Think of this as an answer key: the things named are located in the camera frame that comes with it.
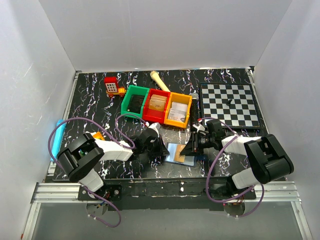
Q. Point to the orange plastic bin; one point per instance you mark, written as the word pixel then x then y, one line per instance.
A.
pixel 182 98

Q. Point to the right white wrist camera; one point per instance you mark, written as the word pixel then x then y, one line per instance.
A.
pixel 197 126

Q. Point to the red plastic bin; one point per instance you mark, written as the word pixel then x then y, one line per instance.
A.
pixel 152 115

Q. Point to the gold VIP credit card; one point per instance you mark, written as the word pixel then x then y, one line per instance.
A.
pixel 178 157

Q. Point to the black white chessboard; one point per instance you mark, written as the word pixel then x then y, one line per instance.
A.
pixel 241 114

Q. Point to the yellow green toy house block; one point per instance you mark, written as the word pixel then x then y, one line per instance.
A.
pixel 98 136

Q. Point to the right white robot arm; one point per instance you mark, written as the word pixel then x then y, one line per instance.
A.
pixel 268 161

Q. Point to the red toy window block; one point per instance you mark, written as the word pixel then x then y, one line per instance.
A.
pixel 111 84

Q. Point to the black glitter microphone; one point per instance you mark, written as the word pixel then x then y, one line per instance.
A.
pixel 194 112

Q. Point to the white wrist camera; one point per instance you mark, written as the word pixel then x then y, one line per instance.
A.
pixel 197 126
pixel 154 126

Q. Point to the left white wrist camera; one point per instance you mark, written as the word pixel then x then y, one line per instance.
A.
pixel 154 126

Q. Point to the green plastic bin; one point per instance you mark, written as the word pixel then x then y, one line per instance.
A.
pixel 133 89

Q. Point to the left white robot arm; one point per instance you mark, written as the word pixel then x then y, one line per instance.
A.
pixel 80 157

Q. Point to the blue leather card holder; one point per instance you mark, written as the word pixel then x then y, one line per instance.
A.
pixel 190 161

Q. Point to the black cards stack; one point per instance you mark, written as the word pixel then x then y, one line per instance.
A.
pixel 135 103

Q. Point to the cream toy microphone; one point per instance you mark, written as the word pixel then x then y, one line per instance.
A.
pixel 156 78

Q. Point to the tan cards stack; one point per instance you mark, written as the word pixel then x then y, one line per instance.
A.
pixel 157 102

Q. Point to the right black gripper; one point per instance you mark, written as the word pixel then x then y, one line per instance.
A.
pixel 188 149

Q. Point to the white cards stack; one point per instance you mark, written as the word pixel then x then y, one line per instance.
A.
pixel 177 112

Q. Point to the blue toy microphone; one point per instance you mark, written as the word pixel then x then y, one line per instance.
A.
pixel 57 141

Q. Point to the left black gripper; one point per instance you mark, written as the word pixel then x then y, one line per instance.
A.
pixel 161 150

